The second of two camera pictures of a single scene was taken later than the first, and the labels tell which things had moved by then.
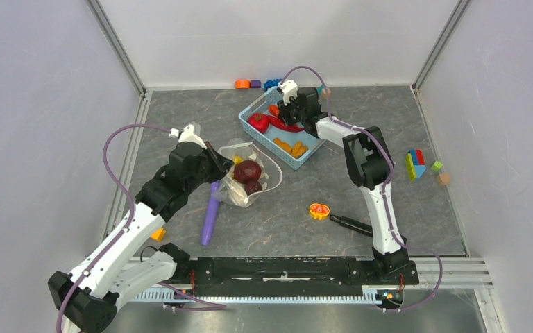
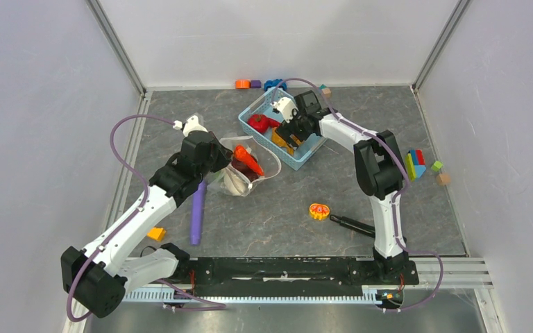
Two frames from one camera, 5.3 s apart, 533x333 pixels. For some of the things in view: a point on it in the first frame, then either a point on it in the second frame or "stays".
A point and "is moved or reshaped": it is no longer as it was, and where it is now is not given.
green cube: [436, 165] stays
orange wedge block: [158, 234] stays
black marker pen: [353, 225] stays
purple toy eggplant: [212, 213] -> [198, 202]
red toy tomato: [259, 122] stays
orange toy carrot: [274, 109] is moved or reshaped
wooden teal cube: [321, 90] stays
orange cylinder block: [244, 84] stays
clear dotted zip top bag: [252, 171] is moved or reshaped
